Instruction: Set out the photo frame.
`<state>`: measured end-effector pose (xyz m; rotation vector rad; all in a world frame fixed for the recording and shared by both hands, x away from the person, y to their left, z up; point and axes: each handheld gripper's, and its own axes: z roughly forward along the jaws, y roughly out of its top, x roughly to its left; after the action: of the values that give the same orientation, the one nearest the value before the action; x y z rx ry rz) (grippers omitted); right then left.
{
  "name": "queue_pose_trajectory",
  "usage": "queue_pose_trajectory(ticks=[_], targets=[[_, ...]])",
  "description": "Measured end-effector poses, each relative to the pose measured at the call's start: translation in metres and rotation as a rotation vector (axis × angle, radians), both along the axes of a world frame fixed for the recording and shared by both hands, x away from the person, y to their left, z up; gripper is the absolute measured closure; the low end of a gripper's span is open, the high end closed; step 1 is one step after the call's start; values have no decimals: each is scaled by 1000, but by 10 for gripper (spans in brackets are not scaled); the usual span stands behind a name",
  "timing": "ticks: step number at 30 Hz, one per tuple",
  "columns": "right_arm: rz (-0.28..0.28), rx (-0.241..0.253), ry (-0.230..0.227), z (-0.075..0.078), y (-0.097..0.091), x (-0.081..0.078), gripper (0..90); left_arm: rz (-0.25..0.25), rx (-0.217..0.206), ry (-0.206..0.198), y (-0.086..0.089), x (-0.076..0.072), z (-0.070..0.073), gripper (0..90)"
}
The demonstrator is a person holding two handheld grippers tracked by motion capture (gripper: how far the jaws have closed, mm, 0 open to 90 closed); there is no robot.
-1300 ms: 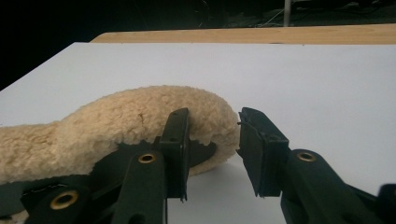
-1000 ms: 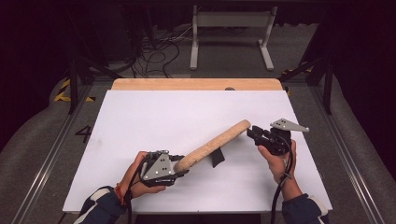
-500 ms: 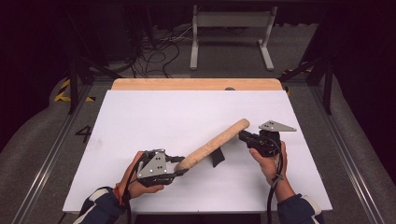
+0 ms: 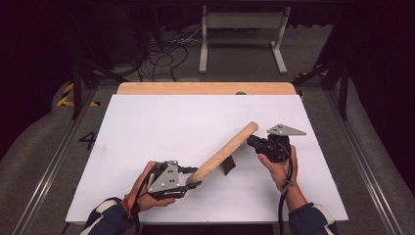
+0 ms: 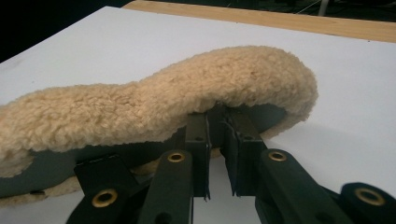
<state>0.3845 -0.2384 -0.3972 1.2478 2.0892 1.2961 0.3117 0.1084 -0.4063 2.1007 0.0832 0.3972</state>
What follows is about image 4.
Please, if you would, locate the red bracelet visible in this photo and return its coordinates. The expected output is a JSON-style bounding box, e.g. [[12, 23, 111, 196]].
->
[[121, 195, 135, 219]]

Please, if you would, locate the white metal stand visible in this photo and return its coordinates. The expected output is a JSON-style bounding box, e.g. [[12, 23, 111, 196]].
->
[[199, 5, 292, 75]]

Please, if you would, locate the tan and black cork mat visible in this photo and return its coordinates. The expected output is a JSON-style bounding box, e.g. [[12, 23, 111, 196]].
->
[[185, 120, 259, 186]]

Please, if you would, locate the person's left hand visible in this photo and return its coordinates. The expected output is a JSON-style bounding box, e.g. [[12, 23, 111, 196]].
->
[[124, 160, 176, 213]]

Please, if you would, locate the person's right hand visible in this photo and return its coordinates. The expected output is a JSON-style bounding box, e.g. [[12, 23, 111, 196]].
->
[[256, 145, 299, 194]]

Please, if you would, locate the hand-held gripper cable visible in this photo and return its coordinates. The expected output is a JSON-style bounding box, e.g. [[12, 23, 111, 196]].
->
[[132, 164, 158, 235], [277, 143, 295, 235]]

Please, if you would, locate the left hand-held gripper cable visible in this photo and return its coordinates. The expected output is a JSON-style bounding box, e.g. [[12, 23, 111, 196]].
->
[[132, 164, 158, 235]]

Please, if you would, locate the bundle of floor cables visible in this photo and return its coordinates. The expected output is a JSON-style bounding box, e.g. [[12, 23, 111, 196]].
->
[[130, 27, 209, 82]]

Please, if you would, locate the white board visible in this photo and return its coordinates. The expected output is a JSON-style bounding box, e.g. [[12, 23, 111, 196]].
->
[[66, 93, 349, 226]]

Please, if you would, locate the yellow and black floor tape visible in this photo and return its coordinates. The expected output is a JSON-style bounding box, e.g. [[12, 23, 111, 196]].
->
[[56, 81, 102, 108]]

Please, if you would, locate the right hand-held gripper cable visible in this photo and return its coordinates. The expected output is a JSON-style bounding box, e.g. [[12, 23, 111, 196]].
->
[[277, 143, 295, 235]]

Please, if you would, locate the black metal stand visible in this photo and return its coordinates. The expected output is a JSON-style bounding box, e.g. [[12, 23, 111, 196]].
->
[[292, 60, 351, 121], [69, 58, 128, 120]]

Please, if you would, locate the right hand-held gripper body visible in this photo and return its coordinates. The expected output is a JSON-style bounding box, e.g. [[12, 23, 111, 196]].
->
[[254, 122, 307, 164]]

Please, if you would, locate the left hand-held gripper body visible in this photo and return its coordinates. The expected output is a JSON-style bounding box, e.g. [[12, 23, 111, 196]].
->
[[146, 160, 189, 201]]

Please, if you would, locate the aluminium rail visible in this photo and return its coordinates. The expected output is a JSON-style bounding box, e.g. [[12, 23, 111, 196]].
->
[[324, 88, 405, 235], [11, 85, 102, 235]]

